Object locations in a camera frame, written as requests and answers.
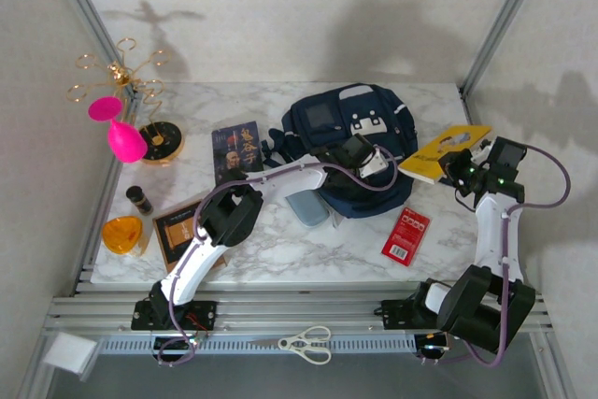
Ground grey slotted cable duct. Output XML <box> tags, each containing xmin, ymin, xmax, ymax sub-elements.
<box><xmin>100</xmin><ymin>335</ymin><xmax>417</xmax><ymax>354</ymax></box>

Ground pink plastic goblet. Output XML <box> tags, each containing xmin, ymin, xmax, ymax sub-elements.
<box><xmin>88</xmin><ymin>95</ymin><xmax>150</xmax><ymax>164</ymax></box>

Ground grey-blue pencil case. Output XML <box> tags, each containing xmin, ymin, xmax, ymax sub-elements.
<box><xmin>284</xmin><ymin>191</ymin><xmax>331</xmax><ymax>228</ymax></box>

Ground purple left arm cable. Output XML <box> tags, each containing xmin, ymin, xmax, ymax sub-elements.
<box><xmin>156</xmin><ymin>145</ymin><xmax>399</xmax><ymax>368</ymax></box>

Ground red card package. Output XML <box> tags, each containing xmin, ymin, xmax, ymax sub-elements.
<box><xmin>380</xmin><ymin>206</ymin><xmax>432</xmax><ymax>268</ymax></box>

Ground navy blue student backpack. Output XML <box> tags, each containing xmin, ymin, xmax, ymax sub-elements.
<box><xmin>261</xmin><ymin>83</ymin><xmax>418</xmax><ymax>231</ymax></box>

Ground aluminium cross rail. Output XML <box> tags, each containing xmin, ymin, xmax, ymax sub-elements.
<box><xmin>44</xmin><ymin>293</ymin><xmax>555</xmax><ymax>335</ymax></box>

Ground gold wire glass rack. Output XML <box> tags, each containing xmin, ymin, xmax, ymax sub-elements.
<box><xmin>65</xmin><ymin>37</ymin><xmax>186</xmax><ymax>165</ymax></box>

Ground yellow paperback book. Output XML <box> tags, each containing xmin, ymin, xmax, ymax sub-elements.
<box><xmin>397</xmin><ymin>124</ymin><xmax>494</xmax><ymax>185</ymax></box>

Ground orange plastic bowl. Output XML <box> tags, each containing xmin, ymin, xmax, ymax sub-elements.
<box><xmin>101</xmin><ymin>215</ymin><xmax>150</xmax><ymax>259</ymax></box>

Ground dark blue book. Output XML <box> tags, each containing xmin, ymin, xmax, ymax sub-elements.
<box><xmin>210</xmin><ymin>121</ymin><xmax>263</xmax><ymax>187</ymax></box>

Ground brown hardcover book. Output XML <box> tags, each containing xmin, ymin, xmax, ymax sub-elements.
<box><xmin>152</xmin><ymin>200</ymin><xmax>229</xmax><ymax>274</ymax></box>

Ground small dark bottle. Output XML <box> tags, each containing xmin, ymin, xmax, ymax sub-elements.
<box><xmin>124</xmin><ymin>185</ymin><xmax>154</xmax><ymax>217</ymax></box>

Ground white paper in clear sleeve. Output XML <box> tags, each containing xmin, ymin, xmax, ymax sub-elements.
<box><xmin>42</xmin><ymin>332</ymin><xmax>98</xmax><ymax>379</ymax></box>

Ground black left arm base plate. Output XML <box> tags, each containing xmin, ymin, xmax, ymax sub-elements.
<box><xmin>130</xmin><ymin>299</ymin><xmax>219</xmax><ymax>331</ymax></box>

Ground white handled scissors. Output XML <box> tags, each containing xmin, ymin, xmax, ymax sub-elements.
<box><xmin>249</xmin><ymin>325</ymin><xmax>333</xmax><ymax>365</ymax></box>

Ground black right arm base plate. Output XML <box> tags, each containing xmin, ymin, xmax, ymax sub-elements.
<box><xmin>380</xmin><ymin>298</ymin><xmax>466</xmax><ymax>330</ymax></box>

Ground aluminium side rail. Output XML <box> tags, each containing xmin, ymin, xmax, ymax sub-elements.
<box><xmin>460</xmin><ymin>85</ymin><xmax>532</xmax><ymax>297</ymax></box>
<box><xmin>69</xmin><ymin>90</ymin><xmax>144</xmax><ymax>297</ymax></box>

